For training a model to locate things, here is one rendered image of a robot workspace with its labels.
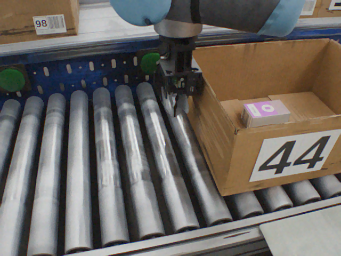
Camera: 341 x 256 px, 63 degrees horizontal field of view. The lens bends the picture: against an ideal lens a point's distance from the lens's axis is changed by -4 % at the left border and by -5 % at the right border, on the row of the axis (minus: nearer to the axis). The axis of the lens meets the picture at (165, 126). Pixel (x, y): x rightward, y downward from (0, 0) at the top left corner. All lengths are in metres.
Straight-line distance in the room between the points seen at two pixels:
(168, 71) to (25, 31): 0.47
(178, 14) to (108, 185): 0.36
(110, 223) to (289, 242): 0.31
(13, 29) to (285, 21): 0.71
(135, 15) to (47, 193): 0.39
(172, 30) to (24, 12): 0.47
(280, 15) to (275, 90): 0.53
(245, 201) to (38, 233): 0.38
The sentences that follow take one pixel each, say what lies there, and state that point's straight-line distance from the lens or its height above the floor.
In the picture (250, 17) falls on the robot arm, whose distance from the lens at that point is 0.34.
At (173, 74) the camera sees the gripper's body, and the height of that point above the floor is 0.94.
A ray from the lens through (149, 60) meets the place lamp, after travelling 0.83.
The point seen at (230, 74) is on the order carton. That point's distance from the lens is 0.75.
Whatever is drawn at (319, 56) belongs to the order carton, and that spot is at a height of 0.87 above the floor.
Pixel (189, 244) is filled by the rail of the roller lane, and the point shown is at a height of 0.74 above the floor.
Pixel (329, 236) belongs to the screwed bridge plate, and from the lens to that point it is 0.59.
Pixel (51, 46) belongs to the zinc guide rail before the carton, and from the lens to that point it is 0.83.
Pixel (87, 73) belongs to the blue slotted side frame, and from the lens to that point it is 0.89.
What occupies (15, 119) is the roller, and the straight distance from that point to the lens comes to 0.86.
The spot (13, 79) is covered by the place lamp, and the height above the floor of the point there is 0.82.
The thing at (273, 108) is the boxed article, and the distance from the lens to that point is 0.73.
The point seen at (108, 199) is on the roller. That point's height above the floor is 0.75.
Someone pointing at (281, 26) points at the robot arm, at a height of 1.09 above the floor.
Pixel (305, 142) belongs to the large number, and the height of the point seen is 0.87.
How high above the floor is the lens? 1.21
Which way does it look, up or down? 41 degrees down
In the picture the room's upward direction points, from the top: straight up
